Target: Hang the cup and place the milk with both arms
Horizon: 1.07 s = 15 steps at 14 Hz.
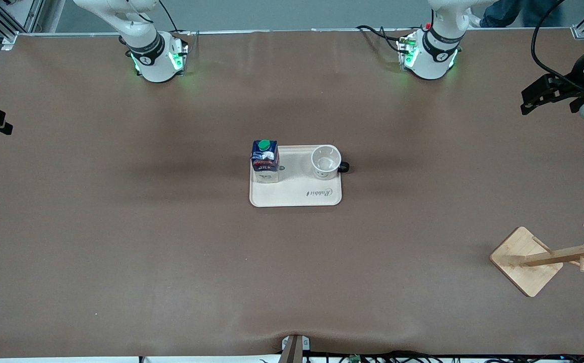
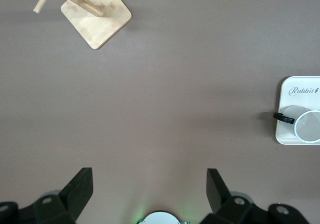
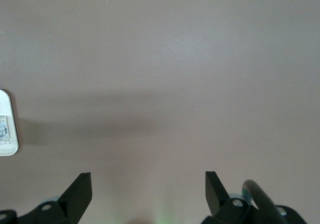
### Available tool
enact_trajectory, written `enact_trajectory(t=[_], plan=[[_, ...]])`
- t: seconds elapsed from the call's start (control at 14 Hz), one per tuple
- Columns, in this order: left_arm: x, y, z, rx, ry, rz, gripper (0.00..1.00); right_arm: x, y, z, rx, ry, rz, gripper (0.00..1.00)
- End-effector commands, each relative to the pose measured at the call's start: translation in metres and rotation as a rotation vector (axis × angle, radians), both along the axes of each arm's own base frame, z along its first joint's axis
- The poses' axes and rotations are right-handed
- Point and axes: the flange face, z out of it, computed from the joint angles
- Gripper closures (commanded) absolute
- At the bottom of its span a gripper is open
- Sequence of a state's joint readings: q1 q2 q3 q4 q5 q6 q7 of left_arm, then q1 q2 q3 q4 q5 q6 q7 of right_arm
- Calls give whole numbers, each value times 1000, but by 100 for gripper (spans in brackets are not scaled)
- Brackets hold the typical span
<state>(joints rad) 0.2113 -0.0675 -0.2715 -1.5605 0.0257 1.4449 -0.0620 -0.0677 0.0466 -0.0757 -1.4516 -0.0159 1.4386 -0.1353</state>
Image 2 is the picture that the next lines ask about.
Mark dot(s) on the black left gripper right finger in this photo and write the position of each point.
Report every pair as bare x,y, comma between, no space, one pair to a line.
220,196

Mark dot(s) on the wooden cup rack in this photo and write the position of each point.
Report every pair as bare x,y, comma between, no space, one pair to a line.
100,26

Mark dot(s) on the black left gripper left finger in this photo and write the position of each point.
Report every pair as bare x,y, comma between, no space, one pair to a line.
75,196

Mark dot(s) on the white rabbit print tray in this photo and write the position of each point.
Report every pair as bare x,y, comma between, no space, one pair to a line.
300,82

